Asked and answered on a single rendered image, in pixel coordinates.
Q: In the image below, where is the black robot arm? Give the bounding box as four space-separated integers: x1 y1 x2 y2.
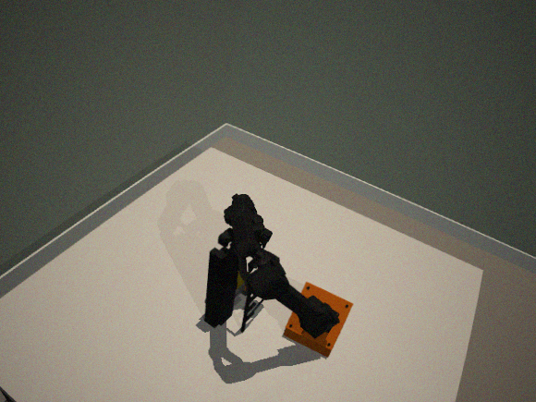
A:
224 193 340 339

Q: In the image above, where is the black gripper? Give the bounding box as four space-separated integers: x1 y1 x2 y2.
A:
217 228 271 273

